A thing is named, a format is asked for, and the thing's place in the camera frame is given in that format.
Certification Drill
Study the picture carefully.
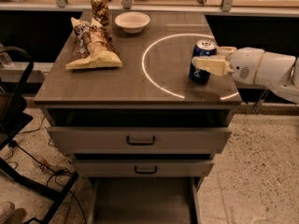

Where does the blue pepsi can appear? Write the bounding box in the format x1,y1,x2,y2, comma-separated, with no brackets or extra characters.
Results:
189,39,217,85

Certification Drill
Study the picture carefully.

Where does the grey drawer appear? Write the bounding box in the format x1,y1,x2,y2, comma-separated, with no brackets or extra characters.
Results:
49,127,231,154
74,160,213,177

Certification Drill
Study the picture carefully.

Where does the grey drawer cabinet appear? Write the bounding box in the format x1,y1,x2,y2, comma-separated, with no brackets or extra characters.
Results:
36,12,241,224

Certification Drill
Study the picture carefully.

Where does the white paper bowl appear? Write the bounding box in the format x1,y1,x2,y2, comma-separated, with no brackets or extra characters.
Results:
115,12,150,34

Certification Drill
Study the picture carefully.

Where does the upper grey drawer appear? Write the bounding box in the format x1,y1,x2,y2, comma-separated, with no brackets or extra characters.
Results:
49,127,231,154

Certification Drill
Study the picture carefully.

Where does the black chair frame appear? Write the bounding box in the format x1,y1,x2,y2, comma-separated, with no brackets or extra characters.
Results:
0,46,79,224

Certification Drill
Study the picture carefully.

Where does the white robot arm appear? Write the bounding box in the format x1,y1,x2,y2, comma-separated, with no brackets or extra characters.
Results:
192,47,299,104

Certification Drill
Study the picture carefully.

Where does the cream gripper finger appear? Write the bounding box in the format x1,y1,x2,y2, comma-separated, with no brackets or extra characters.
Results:
217,47,236,60
192,56,233,77

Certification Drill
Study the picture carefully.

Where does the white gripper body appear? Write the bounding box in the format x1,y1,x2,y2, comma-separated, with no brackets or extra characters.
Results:
229,48,264,84

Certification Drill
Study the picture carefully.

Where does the light-coloured shoe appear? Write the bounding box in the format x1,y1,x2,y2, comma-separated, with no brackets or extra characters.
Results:
0,202,26,224

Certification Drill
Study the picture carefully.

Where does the black floor cable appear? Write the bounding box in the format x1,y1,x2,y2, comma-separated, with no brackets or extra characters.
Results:
6,115,88,224

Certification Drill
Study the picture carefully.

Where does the lower grey drawer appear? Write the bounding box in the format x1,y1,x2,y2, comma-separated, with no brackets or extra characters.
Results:
74,160,213,177

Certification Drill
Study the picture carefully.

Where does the brown chip bag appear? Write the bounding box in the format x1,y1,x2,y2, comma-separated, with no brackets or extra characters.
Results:
65,17,122,70

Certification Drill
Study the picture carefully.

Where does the brown patterned drink can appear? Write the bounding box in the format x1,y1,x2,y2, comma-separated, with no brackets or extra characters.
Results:
91,0,109,25

